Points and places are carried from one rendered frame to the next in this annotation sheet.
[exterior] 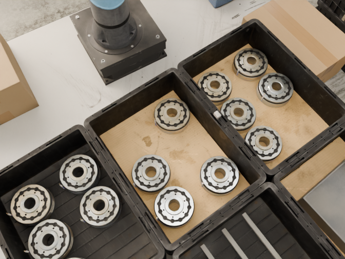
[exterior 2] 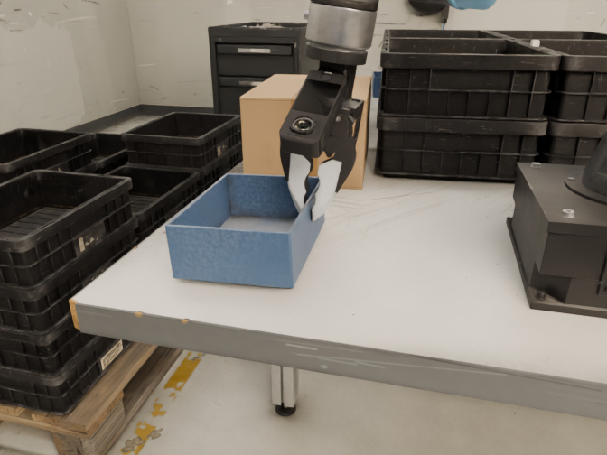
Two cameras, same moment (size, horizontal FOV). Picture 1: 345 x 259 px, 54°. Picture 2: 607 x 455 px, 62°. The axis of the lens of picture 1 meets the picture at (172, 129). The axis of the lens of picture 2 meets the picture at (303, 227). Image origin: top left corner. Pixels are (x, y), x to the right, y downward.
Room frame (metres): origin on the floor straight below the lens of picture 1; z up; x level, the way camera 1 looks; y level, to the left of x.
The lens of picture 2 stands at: (1.48, 0.28, 1.01)
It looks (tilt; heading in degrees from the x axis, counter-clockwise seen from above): 24 degrees down; 223
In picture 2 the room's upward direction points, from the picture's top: straight up
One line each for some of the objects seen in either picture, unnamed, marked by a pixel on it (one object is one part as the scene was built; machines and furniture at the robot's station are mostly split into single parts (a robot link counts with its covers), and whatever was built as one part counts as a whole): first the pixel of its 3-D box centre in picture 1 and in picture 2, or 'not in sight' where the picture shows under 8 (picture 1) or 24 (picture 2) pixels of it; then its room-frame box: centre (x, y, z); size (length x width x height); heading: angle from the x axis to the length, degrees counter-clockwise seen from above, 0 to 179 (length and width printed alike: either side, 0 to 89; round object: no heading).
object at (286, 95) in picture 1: (275, 87); not in sight; (0.51, -0.31, 0.86); 0.10 x 0.10 x 0.01
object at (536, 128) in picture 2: not in sight; (446, 127); (0.46, -0.24, 0.76); 0.40 x 0.30 x 0.12; 35
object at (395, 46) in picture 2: (256, 99); (452, 77); (0.46, -0.24, 0.87); 0.40 x 0.30 x 0.11; 35
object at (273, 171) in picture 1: (261, 90); (455, 51); (0.46, -0.24, 0.92); 0.40 x 0.30 x 0.02; 35
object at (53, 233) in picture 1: (48, 240); not in sight; (0.09, 0.31, 0.86); 0.05 x 0.05 x 0.01
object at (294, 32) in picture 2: not in sight; (274, 113); (-0.44, -1.74, 0.45); 0.60 x 0.45 x 0.90; 29
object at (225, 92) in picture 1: (214, 86); not in sight; (0.52, -0.13, 0.86); 0.10 x 0.10 x 0.01
